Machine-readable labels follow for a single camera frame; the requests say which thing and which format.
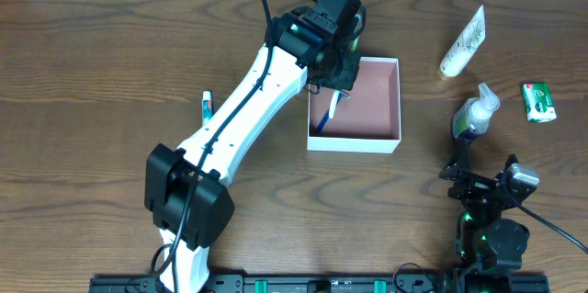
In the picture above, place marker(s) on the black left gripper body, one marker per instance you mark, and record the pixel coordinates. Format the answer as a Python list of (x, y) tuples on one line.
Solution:
[(338, 76)]

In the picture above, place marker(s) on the clear foam pump bottle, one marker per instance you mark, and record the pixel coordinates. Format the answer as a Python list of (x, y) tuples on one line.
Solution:
[(473, 118)]

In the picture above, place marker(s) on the green toothbrush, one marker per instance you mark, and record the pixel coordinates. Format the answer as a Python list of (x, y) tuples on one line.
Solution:
[(353, 48)]

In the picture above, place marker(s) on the white box pink interior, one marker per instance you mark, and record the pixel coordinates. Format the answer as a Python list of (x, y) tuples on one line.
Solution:
[(368, 119)]

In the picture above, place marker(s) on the red white toothpaste tube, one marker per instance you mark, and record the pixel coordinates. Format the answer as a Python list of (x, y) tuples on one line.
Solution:
[(207, 107)]

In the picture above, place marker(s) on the cream leaf-print lotion tube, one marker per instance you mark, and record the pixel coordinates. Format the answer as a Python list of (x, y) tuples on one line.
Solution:
[(464, 47)]

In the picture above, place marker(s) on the green Dettol soap box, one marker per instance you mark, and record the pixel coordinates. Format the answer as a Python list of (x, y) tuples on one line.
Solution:
[(538, 103)]

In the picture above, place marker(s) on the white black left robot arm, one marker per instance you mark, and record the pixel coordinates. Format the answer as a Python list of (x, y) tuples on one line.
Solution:
[(186, 188)]

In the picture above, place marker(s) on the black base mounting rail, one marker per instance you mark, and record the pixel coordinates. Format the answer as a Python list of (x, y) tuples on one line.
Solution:
[(403, 282)]

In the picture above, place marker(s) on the blue disposable razor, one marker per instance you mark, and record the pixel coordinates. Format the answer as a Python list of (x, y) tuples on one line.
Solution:
[(337, 96)]

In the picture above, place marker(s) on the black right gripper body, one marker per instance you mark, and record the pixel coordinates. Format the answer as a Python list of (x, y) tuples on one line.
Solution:
[(474, 184)]

